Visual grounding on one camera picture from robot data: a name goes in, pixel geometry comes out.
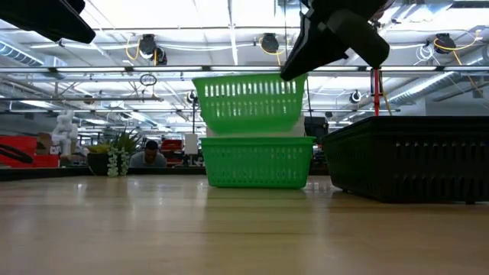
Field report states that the red crate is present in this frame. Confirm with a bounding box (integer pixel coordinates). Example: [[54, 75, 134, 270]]
[[160, 138, 184, 152]]

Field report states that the white flower garland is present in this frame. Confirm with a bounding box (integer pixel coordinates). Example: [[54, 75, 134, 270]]
[[106, 146, 131, 178]]

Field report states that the black table edge rail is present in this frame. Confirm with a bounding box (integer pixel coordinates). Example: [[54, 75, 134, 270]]
[[0, 167, 330, 182]]

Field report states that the green spiky plant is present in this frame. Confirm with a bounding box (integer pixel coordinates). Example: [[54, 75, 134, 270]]
[[108, 128, 143, 153]]

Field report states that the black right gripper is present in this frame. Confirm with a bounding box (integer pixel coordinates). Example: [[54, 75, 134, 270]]
[[279, 0, 397, 82]]

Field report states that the red vertical pole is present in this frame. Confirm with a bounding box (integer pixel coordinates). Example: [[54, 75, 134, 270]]
[[371, 67, 384, 117]]

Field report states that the black ceiling cable reel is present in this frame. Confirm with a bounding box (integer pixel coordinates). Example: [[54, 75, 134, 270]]
[[434, 32, 458, 55], [261, 32, 280, 55], [138, 33, 158, 57]]

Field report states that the white plastic basket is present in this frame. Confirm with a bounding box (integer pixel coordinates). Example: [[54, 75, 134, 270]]
[[206, 115, 307, 139]]

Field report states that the red storage box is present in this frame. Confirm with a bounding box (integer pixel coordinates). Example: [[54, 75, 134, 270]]
[[0, 134, 60, 169]]

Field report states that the black slotted plastic basket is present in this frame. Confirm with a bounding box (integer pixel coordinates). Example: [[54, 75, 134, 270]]
[[322, 115, 489, 205]]

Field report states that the green slotted plastic basket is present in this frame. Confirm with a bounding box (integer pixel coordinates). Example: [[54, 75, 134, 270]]
[[192, 73, 309, 135], [199, 136, 317, 189]]

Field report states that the person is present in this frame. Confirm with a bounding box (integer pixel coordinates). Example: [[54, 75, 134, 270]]
[[128, 139, 168, 169]]

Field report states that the white rectangular box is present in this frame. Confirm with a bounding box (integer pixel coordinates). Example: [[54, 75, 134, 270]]
[[183, 133, 200, 156]]

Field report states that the black looped hose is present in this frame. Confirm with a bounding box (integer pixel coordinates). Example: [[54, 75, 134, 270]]
[[0, 144, 34, 166]]

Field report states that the black plant pot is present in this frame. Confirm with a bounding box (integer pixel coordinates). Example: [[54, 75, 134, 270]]
[[86, 152, 112, 176]]

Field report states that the brown cardboard box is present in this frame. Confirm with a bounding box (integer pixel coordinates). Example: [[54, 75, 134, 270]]
[[36, 131, 54, 154]]

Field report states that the long ceiling light rail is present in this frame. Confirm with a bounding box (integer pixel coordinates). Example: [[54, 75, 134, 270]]
[[0, 65, 489, 74]]

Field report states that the hanging black cable ring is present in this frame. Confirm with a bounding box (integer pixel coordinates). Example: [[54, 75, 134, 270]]
[[138, 73, 158, 87]]

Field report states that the black monitor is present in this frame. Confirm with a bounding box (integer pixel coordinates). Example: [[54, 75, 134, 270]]
[[304, 115, 329, 139]]

